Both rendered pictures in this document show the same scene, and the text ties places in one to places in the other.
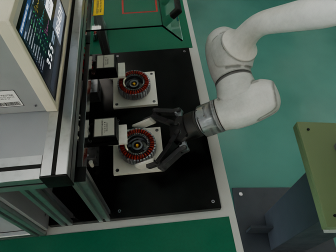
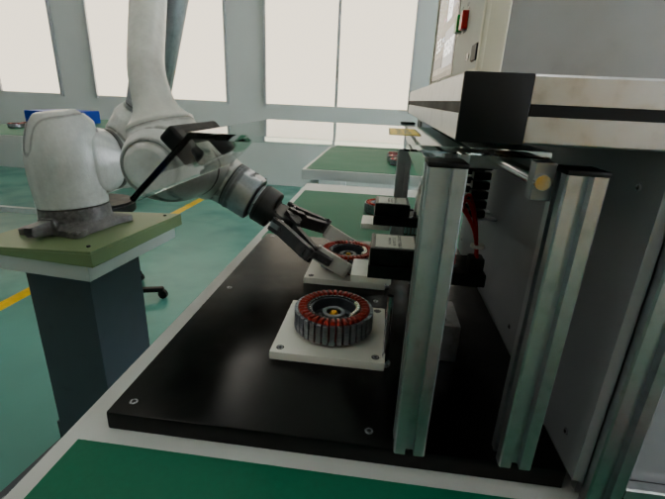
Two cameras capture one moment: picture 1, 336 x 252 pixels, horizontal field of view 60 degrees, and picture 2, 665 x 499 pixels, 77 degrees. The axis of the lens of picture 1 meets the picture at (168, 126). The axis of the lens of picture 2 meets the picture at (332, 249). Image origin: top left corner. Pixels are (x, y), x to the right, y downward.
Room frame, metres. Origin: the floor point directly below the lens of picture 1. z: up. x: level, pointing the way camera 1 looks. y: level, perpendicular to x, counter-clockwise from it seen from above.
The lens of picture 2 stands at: (1.18, 0.22, 1.09)
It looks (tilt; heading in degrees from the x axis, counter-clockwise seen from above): 20 degrees down; 192
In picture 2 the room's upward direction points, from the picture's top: 3 degrees clockwise
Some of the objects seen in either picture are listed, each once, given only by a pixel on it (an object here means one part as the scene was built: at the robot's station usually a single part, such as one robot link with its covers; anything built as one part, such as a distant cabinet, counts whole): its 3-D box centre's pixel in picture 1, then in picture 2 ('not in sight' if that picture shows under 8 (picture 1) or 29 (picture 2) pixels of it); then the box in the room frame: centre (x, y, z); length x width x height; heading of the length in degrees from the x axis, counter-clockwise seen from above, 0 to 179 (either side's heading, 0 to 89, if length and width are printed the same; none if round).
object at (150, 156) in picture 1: (137, 146); (347, 256); (0.42, 0.09, 0.80); 0.11 x 0.11 x 0.04
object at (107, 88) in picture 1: (132, 121); (349, 304); (0.54, 0.12, 0.76); 0.64 x 0.47 x 0.02; 6
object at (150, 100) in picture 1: (134, 89); (332, 331); (0.66, 0.12, 0.78); 0.15 x 0.15 x 0.01; 6
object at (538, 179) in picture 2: not in sight; (470, 144); (0.52, 0.28, 1.04); 0.62 x 0.02 x 0.03; 6
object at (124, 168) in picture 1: (138, 150); (347, 268); (0.42, 0.09, 0.78); 0.15 x 0.15 x 0.01; 6
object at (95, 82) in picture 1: (91, 88); (435, 328); (0.65, 0.26, 0.80); 0.08 x 0.05 x 0.06; 6
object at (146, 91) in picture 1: (134, 84); (333, 316); (0.66, 0.12, 0.80); 0.11 x 0.11 x 0.04
